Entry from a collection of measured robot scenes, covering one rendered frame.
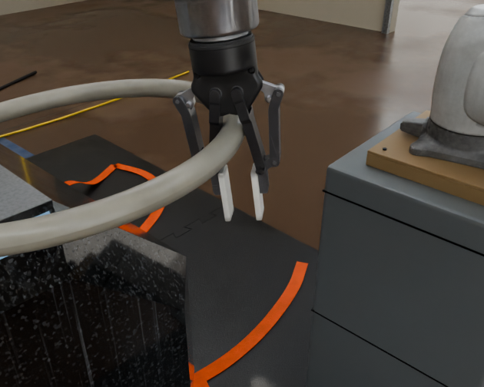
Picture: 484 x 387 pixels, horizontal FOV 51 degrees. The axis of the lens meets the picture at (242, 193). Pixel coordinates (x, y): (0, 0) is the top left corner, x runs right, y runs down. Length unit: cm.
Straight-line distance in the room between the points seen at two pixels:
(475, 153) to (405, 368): 49
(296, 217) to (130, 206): 187
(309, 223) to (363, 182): 128
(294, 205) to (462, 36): 155
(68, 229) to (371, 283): 78
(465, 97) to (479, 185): 16
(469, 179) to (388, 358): 46
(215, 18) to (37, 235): 27
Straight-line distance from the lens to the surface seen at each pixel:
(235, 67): 57
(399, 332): 118
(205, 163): 53
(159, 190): 50
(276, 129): 61
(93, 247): 88
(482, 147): 106
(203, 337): 175
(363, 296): 117
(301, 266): 202
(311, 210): 238
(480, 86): 99
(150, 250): 100
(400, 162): 104
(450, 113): 104
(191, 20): 56
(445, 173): 102
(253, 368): 166
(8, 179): 94
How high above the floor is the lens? 129
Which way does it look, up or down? 31 degrees down
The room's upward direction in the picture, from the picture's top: straight up
